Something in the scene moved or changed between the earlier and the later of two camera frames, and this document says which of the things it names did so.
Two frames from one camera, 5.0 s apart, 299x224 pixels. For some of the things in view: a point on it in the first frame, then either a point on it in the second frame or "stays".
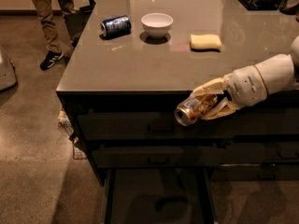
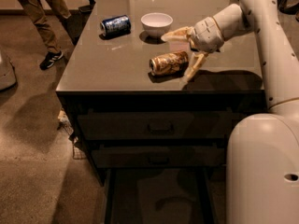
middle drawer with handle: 158,156 stays
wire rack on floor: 65,127 stays
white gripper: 248,87 → 206,35
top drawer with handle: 157,125 stays
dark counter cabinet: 137,57 stays
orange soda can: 189,112 → 169,63
